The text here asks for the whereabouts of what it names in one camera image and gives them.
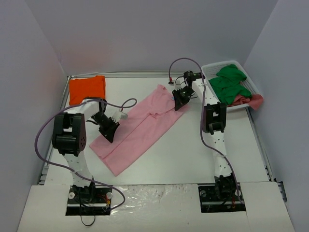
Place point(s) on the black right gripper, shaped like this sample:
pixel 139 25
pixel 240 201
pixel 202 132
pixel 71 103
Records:
pixel 181 97

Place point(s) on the white plastic basket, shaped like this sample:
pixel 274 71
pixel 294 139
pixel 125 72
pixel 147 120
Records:
pixel 210 71

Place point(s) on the dark pink t shirt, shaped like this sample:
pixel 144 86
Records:
pixel 254 101

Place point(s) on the folded orange t shirt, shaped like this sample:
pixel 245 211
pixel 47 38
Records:
pixel 79 89

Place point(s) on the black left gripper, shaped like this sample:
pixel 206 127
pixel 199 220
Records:
pixel 109 127

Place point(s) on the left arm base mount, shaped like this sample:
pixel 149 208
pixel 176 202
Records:
pixel 92 201

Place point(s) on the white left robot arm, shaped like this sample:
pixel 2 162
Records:
pixel 69 138

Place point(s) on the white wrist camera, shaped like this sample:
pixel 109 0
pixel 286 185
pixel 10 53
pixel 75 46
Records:
pixel 119 115
pixel 177 84

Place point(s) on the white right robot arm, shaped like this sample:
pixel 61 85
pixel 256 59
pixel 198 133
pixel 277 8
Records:
pixel 212 126

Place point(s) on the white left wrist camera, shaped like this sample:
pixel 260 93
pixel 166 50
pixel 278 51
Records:
pixel 119 115

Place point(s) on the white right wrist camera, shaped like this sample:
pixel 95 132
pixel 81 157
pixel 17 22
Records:
pixel 177 84

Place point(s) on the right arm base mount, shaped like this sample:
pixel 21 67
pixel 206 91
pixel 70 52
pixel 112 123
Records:
pixel 210 202

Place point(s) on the green t shirt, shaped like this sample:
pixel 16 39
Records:
pixel 226 84

